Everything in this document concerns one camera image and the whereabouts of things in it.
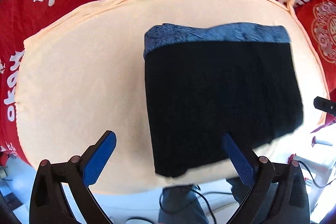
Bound black pants blue trim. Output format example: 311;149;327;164
143;23;303;177

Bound white stand with red parts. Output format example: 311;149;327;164
311;136;333;147

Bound red embroidered pillow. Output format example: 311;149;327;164
294;0;336;75

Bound person's jeans legs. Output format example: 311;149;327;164
158;177;248;223

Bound peach seat cushion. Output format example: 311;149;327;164
15;0;329;194

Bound black cable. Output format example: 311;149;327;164
159;182;233;224

